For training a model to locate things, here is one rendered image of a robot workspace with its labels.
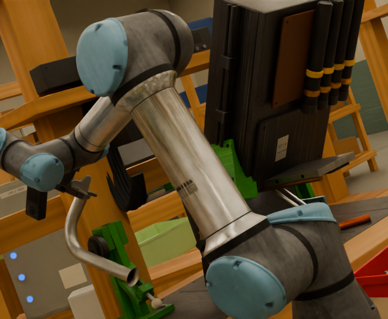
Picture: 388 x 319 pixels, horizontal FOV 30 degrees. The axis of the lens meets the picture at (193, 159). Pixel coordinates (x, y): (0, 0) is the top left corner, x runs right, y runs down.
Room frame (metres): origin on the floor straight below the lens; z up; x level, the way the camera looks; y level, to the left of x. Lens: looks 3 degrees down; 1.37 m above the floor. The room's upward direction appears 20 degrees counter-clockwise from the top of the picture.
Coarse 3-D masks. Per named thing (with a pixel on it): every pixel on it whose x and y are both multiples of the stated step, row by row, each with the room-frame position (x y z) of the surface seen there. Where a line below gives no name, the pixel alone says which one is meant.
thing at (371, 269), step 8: (384, 248) 1.66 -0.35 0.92; (376, 256) 1.62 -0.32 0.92; (384, 256) 1.64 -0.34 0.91; (368, 264) 1.59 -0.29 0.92; (376, 264) 1.61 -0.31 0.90; (384, 264) 1.64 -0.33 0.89; (360, 272) 1.56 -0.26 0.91; (368, 272) 1.59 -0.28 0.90; (376, 272) 1.61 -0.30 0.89; (384, 272) 1.61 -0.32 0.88; (360, 280) 1.51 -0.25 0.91; (368, 280) 1.49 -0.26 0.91; (376, 280) 1.48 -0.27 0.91; (384, 280) 1.47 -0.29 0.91; (368, 288) 1.50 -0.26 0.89; (376, 288) 1.49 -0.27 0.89; (384, 288) 1.47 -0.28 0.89; (368, 296) 1.51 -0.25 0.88; (376, 296) 1.49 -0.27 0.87; (384, 296) 1.48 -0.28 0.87
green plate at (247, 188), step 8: (224, 144) 1.90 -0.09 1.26; (232, 144) 1.88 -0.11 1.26; (216, 152) 1.93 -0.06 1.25; (224, 152) 1.90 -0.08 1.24; (232, 152) 1.88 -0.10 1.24; (224, 160) 1.90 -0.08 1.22; (232, 160) 1.88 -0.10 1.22; (232, 168) 1.88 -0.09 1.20; (240, 168) 1.90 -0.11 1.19; (232, 176) 1.88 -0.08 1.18; (240, 176) 1.89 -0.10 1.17; (240, 184) 1.89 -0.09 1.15; (248, 184) 1.90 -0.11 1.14; (240, 192) 1.86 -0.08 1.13; (248, 192) 1.90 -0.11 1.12; (256, 192) 1.91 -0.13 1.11
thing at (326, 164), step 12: (336, 156) 1.92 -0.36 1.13; (348, 156) 1.88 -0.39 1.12; (300, 168) 1.94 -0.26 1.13; (312, 168) 1.85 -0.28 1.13; (324, 168) 1.82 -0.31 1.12; (336, 168) 1.87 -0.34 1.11; (276, 180) 1.92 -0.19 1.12; (288, 180) 1.88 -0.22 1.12; (300, 180) 1.86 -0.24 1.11; (312, 180) 1.82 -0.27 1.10
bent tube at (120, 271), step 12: (72, 204) 1.75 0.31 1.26; (84, 204) 1.75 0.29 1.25; (72, 216) 1.74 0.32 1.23; (72, 228) 1.73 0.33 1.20; (72, 240) 1.72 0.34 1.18; (72, 252) 1.71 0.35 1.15; (84, 252) 1.69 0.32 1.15; (96, 264) 1.66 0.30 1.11; (108, 264) 1.65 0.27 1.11; (120, 276) 1.62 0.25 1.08; (132, 276) 1.64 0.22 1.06
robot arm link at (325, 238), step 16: (304, 208) 1.16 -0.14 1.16; (320, 208) 1.17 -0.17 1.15; (272, 224) 1.17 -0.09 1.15; (288, 224) 1.16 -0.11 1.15; (304, 224) 1.15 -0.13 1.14; (320, 224) 1.16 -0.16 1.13; (304, 240) 1.13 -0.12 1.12; (320, 240) 1.15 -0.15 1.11; (336, 240) 1.17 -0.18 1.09; (320, 256) 1.14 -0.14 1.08; (336, 256) 1.16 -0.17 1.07; (320, 272) 1.14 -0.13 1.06; (336, 272) 1.16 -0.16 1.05; (320, 288) 1.15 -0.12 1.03
